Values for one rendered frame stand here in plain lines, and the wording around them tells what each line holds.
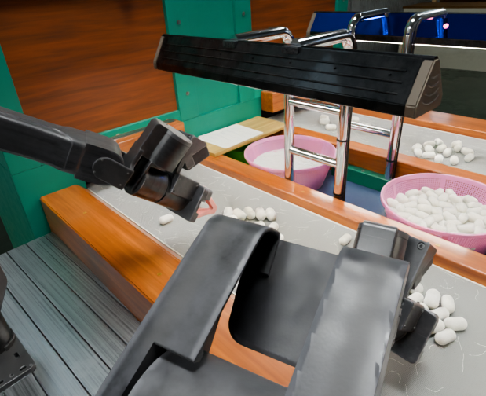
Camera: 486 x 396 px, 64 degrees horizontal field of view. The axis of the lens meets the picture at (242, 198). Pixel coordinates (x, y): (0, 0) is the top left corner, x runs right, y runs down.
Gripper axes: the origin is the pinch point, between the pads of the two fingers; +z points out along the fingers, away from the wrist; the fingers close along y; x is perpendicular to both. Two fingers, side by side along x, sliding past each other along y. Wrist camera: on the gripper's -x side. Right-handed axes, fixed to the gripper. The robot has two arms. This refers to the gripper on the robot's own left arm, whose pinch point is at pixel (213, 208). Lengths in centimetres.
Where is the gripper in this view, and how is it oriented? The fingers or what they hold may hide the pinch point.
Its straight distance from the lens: 77.7
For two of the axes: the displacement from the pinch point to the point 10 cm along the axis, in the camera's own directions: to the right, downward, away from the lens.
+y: -6.8, -3.2, 6.5
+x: -4.3, 9.0, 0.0
